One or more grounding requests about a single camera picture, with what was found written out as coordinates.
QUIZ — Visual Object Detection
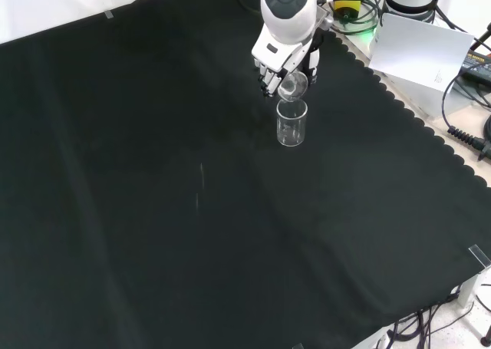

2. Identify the black bench cloth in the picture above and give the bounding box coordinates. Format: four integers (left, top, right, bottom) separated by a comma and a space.
0, 0, 491, 349

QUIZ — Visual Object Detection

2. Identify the clear glass beaker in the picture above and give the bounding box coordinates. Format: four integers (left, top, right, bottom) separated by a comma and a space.
276, 71, 309, 104
275, 99, 309, 148

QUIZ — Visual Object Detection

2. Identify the white bench leg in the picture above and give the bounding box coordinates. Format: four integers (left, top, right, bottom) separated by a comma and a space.
456, 268, 491, 308

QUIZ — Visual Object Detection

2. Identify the black cable with ribbed plug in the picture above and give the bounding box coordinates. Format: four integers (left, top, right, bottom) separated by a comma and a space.
440, 71, 491, 162

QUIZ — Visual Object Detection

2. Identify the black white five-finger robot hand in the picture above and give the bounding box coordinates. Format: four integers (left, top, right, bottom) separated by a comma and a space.
251, 30, 322, 97

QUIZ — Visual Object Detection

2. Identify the black floor cable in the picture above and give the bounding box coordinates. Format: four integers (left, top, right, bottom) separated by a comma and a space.
385, 285, 491, 349

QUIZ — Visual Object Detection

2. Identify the pale board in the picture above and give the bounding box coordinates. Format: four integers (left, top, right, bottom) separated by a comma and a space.
367, 12, 476, 93

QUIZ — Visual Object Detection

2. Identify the yellow stop button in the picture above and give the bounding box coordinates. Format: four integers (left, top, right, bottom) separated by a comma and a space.
332, 0, 362, 22

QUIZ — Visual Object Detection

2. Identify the black power adapter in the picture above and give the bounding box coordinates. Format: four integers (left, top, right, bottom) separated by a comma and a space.
460, 49, 491, 78

